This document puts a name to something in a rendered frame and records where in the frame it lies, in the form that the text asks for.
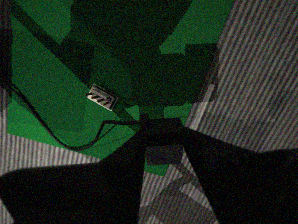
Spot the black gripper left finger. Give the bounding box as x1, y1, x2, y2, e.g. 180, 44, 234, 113
0, 130, 146, 224

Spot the green circuit board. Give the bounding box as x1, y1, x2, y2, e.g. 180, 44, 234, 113
7, 0, 234, 150

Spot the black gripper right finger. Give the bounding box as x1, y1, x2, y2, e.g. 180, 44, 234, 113
184, 127, 298, 224

